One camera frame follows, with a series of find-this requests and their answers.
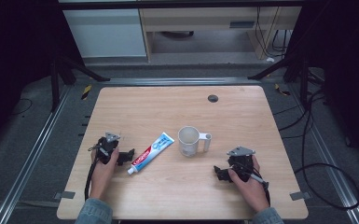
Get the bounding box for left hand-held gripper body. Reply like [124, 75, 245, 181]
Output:
[88, 132, 121, 165]

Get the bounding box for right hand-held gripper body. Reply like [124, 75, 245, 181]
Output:
[226, 146, 262, 183]

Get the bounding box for blue white toothpaste tube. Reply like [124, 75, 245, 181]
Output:
[127, 132, 175, 176]

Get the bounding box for white cup with handle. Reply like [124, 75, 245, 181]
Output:
[177, 125, 213, 159]

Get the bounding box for person's left hand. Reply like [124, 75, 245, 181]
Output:
[89, 147, 120, 201]

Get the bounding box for person's right hand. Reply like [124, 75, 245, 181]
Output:
[228, 155, 270, 214]

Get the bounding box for yellow black tape strip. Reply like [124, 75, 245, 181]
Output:
[80, 84, 93, 102]
[273, 82, 292, 97]

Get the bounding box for grey tape piece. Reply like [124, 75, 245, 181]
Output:
[289, 190, 312, 202]
[53, 190, 76, 201]

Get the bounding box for black metal stand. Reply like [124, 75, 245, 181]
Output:
[247, 51, 312, 107]
[49, 51, 112, 114]

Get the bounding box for white cabinet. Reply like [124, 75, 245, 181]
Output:
[62, 8, 147, 59]

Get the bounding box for dark curtain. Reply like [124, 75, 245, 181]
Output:
[0, 0, 86, 153]
[283, 0, 359, 174]

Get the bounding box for right hand-held gripper black cable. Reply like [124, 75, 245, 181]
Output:
[247, 171, 271, 207]

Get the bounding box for hand-held gripper black cable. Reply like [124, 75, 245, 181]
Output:
[247, 171, 271, 207]
[84, 154, 100, 202]

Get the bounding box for left hand-held gripper black cable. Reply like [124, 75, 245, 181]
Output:
[84, 154, 100, 202]

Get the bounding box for metal floor rail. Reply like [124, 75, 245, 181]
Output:
[0, 85, 73, 224]
[100, 77, 263, 87]
[286, 83, 359, 224]

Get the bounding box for thin black floor cable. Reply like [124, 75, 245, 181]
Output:
[9, 97, 34, 117]

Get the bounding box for black looped floor cable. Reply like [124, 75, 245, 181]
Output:
[294, 89, 359, 210]

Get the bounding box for black hanging cables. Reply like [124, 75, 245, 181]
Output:
[254, 6, 289, 59]

